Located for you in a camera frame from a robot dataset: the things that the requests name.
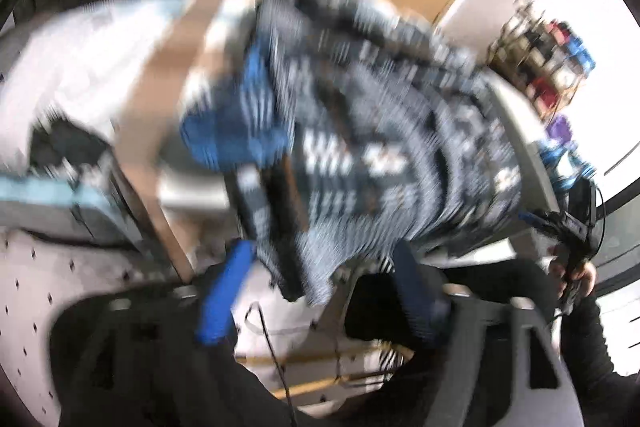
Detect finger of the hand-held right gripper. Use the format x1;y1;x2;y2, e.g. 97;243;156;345
519;210;572;234

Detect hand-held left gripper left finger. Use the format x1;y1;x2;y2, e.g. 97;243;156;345
50;239;257;427

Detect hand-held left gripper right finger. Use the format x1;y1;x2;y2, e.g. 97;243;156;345
394;239;586;427

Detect plaid jacket with grey knit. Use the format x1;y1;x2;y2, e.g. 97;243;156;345
225;0;527;305

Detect person's right hand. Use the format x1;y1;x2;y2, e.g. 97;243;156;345
549;247;600;304

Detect dark glass panel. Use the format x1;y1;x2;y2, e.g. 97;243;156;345
595;184;640;299

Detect blue plaid cloth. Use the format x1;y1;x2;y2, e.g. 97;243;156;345
541;141;597;188

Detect purple bag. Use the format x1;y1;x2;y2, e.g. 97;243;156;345
545;114;574;148

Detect wooden shoe rack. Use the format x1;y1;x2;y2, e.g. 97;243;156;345
487;0;597;118

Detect blue striped cloth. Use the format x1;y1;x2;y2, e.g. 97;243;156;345
179;42;297;174

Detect dotted floor rug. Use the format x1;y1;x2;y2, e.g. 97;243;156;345
0;227;201;413

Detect checkered bed sheet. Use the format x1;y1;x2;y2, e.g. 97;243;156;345
0;0;266;284

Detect black garment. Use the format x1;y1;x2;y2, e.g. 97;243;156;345
27;117;114;180

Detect white quilt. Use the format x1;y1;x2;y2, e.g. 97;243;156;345
0;0;211;172

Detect black cable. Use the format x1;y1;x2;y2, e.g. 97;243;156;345
244;301;302;427

